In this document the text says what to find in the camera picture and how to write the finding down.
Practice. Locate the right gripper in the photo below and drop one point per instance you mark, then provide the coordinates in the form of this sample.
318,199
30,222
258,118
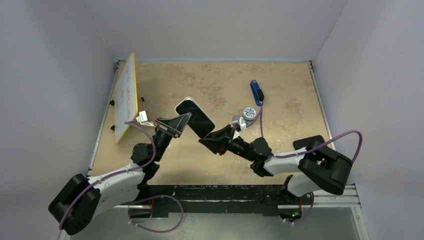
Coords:
219,140

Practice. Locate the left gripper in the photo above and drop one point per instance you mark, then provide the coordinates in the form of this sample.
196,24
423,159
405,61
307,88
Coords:
178,123

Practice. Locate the black smartphone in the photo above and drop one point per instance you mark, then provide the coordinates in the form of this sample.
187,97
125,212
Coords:
202,129

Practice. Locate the white phone case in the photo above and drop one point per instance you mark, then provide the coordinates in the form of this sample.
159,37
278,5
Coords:
188,105

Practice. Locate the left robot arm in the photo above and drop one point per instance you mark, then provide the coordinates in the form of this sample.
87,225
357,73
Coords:
83,198

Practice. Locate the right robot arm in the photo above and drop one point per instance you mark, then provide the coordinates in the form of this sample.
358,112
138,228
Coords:
319,167

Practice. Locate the blue white jar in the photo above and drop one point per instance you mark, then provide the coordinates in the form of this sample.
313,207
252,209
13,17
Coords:
249,114

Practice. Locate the yellow framed whiteboard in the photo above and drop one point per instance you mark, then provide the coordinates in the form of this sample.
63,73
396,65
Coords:
126,99

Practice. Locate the blue stapler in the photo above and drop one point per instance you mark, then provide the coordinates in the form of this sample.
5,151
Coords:
257,93

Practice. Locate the metal whiteboard stand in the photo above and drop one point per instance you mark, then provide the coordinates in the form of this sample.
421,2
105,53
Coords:
112,103

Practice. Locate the black square pad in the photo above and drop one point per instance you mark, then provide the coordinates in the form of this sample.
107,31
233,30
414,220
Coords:
308,142

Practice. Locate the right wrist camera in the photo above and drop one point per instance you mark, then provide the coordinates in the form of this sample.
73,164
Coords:
239,123

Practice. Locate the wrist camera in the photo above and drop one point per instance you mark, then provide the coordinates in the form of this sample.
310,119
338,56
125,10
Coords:
239,123
143,119

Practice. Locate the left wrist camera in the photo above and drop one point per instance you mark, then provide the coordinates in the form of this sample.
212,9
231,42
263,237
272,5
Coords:
143,119

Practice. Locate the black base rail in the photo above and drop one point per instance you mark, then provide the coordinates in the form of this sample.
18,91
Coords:
266,200

